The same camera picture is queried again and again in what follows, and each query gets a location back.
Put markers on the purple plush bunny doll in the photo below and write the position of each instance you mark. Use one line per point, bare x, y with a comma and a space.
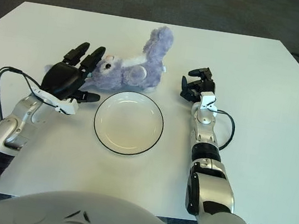
144, 71

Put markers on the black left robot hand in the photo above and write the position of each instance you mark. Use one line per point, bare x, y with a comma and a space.
61, 79

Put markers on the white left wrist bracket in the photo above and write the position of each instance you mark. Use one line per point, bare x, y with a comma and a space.
68, 107

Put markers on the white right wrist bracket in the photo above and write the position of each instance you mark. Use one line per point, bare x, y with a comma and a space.
207, 101

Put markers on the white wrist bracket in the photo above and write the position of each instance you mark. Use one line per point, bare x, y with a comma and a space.
68, 107
207, 101

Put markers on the white plate with black rim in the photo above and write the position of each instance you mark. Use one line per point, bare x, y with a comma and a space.
127, 125

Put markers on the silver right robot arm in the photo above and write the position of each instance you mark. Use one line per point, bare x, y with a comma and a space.
211, 189

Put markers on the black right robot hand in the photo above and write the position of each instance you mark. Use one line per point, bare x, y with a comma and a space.
195, 89

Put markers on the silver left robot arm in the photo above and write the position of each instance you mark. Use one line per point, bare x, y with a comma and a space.
16, 114

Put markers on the grey robot torso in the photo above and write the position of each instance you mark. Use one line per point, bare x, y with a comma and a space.
80, 220

